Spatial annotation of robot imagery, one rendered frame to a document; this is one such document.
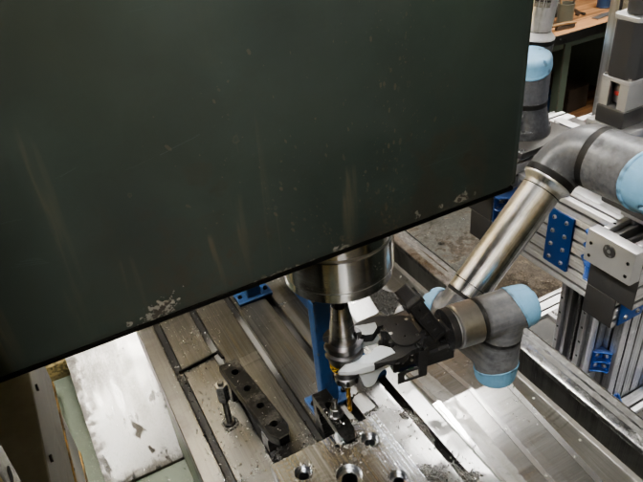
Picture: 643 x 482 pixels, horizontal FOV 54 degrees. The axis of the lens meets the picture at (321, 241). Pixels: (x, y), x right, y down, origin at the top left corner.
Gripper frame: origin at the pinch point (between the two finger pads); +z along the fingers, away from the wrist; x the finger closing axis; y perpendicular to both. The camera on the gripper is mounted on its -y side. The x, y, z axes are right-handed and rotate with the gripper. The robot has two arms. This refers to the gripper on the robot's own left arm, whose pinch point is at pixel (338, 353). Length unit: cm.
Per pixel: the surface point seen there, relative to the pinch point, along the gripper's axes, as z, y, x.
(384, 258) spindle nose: -5.2, -21.1, -6.7
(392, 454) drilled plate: -9.1, 29.5, 0.1
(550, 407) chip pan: -62, 61, 19
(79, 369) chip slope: 51, 52, 75
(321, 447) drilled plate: 2.6, 29.7, 7.0
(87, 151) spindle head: 26, -48, -16
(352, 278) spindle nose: -0.2, -20.2, -7.9
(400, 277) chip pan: -52, 61, 85
